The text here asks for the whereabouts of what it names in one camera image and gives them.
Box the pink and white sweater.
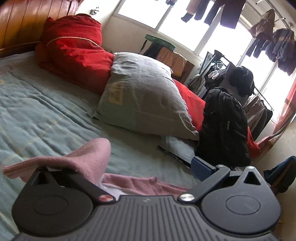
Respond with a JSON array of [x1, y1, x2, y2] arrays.
[[3, 138, 188, 199]]

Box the wooden chair with clothes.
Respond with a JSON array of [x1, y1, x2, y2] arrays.
[[263, 156, 296, 195]]

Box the hanging clothes on rack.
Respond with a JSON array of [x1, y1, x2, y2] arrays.
[[188, 6, 295, 139]]

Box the black backpack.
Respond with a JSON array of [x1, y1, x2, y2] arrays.
[[158, 86, 253, 168]]

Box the red quilt behind backpack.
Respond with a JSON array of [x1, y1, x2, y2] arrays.
[[173, 79, 260, 159]]

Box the right pink curtain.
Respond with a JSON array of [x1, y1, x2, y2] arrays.
[[258, 80, 295, 154]]

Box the green plaid bed blanket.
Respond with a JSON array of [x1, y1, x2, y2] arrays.
[[0, 51, 200, 241]]

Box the grey pillow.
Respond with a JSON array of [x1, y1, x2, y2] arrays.
[[91, 52, 199, 140]]

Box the red pillow at headboard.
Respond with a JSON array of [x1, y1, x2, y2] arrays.
[[35, 14, 114, 95]]

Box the wooden headboard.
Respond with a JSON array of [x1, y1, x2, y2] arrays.
[[1, 0, 82, 58]]

